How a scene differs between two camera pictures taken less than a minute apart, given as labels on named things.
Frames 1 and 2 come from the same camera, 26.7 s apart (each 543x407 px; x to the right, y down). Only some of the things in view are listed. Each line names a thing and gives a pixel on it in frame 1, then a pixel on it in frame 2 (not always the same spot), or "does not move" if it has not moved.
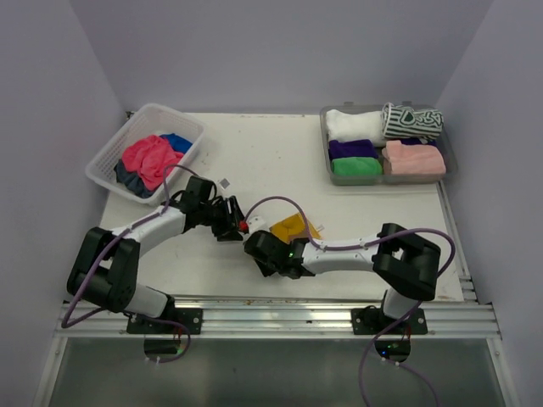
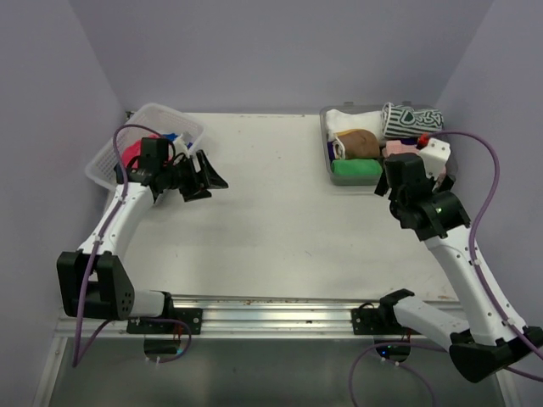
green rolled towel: (356, 166) does not move
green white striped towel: (402, 122) does not move
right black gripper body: (267, 269) → (394, 206)
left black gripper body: (218, 217) → (182, 176)
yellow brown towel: (294, 227) → (359, 143)
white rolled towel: (361, 125) does not move
